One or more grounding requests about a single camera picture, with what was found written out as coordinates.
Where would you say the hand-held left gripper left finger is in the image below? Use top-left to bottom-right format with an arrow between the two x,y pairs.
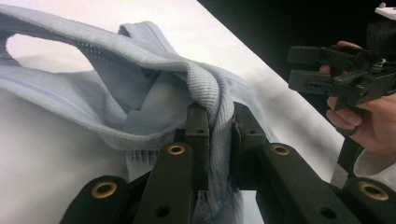
133,103 -> 211,224

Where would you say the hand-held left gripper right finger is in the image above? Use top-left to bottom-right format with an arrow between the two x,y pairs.
231,102 -> 360,224

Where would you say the light blue tank top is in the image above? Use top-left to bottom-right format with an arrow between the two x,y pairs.
0,4 -> 281,224

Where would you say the white table mat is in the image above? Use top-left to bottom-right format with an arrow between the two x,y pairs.
0,0 -> 346,224

